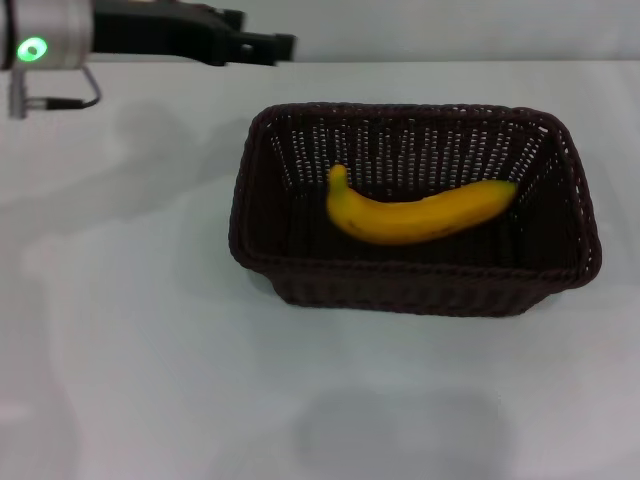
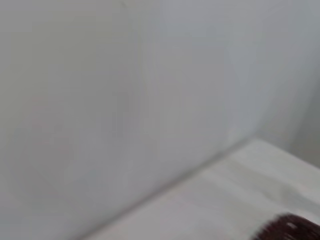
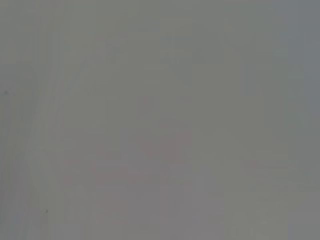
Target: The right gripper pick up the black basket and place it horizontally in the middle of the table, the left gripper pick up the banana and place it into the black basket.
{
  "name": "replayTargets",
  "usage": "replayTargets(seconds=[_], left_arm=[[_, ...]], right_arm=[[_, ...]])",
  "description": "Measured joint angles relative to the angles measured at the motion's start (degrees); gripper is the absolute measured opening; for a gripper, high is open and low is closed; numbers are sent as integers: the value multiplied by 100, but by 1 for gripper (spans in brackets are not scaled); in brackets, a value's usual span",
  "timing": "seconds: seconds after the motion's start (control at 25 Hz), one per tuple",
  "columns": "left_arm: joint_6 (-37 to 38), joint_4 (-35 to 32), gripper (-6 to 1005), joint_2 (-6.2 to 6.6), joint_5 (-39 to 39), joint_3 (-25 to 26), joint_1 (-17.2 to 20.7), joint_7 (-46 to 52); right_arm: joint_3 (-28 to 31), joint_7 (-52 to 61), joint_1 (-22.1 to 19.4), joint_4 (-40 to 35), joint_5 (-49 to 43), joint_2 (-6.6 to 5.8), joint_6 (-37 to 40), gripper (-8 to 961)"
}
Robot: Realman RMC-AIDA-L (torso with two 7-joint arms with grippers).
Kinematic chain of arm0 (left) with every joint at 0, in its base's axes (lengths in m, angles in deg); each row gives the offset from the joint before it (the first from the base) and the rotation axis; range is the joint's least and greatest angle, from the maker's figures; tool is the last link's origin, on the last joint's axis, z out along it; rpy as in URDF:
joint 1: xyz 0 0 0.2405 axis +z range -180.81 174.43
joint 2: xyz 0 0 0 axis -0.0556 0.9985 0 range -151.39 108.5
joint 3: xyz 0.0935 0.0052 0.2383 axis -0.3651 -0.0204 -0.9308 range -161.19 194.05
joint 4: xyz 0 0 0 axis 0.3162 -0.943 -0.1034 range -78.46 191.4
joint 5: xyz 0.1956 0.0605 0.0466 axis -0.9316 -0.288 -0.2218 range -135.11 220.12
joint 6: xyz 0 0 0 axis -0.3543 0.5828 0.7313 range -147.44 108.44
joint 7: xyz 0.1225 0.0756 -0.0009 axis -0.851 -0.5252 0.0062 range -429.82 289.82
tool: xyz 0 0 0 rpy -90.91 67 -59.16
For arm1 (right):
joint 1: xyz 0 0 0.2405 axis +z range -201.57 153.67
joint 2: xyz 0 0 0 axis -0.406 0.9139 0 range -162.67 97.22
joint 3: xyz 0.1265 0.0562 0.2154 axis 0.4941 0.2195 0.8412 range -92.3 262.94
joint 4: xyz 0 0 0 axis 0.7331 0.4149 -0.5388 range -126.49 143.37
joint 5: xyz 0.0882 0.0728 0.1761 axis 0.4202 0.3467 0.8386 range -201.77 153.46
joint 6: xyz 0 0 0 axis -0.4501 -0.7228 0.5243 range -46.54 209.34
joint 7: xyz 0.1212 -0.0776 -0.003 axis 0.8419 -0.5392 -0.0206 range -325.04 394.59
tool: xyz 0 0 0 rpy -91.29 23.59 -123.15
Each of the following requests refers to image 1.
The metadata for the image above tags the yellow banana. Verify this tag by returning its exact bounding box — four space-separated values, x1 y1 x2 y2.
325 163 519 247

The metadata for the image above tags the thin black left wrist cable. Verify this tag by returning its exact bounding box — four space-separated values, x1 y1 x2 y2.
78 66 103 109

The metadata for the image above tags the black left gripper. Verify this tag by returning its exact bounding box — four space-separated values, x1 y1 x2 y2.
91 1 297 67

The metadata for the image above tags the black woven rectangular basket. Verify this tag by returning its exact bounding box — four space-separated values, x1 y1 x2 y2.
228 102 603 320

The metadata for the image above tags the silver left wrist cable connector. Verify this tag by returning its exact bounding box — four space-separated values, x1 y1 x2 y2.
8 68 82 120

